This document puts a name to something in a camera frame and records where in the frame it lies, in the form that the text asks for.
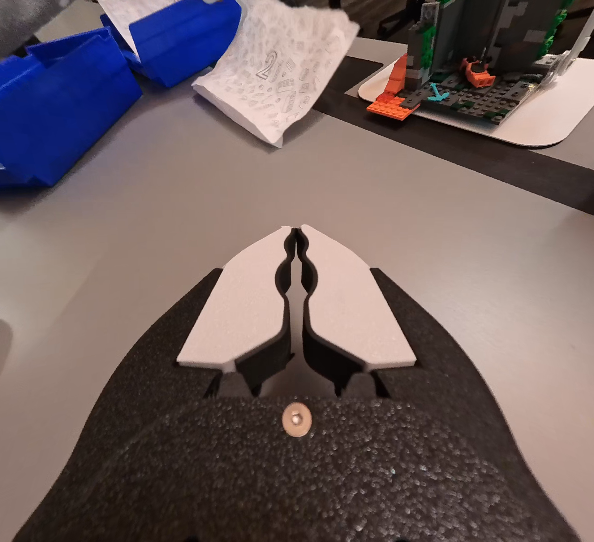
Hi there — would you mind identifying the blue plastic bin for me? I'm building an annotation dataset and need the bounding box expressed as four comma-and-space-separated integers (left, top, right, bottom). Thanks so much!
0, 27, 144, 187
100, 0, 267, 88

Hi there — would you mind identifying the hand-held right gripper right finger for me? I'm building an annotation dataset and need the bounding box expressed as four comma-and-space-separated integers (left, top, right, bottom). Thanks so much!
297, 224, 417, 398

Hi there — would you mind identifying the white book stand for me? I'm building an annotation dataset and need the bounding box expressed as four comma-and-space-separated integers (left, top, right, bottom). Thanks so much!
358, 0, 594, 148

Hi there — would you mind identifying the torn printed paper bag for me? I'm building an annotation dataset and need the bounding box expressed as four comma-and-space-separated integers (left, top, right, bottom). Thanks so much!
192, 0, 361, 149

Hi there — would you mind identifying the orange lego minifigure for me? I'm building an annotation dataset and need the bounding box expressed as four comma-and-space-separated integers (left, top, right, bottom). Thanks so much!
460, 57, 495, 88

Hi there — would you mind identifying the grey green lego building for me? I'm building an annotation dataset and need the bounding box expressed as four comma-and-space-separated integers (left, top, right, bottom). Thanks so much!
367, 0, 584, 127

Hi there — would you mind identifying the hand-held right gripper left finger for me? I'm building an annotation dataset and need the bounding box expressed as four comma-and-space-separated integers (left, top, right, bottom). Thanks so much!
176, 225, 298, 398

